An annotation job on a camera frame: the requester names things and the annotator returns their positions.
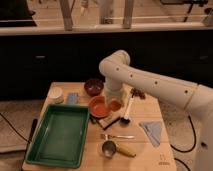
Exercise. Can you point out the green plastic tray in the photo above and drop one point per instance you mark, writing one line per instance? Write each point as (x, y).
(60, 137)

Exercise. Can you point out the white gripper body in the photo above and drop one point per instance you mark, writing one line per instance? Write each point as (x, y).
(115, 95)

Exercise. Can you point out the dark brown small object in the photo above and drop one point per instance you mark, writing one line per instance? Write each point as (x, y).
(137, 93)

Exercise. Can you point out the dark maroon bowl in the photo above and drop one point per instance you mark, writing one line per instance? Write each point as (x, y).
(93, 87)

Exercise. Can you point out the yellow-handled measuring cup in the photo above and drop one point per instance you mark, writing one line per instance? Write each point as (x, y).
(109, 148)

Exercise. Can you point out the black white brush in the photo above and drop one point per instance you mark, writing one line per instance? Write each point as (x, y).
(125, 119)

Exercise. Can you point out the orange bowl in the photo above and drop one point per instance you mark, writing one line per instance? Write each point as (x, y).
(98, 107)

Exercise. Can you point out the blue sponge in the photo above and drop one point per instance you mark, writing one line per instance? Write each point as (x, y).
(72, 98)

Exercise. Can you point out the wooden block with black edge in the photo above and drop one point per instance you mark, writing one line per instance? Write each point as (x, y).
(108, 121)

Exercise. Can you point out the red apple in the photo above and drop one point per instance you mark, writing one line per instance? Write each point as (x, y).
(114, 105)

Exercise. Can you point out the white cup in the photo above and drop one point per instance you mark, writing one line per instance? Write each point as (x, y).
(55, 95)

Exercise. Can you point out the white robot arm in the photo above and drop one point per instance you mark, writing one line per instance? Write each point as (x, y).
(196, 99)

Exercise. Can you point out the blue cloth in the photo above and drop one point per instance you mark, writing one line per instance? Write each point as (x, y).
(153, 131)

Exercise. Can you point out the silver fork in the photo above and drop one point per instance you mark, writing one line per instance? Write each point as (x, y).
(107, 136)

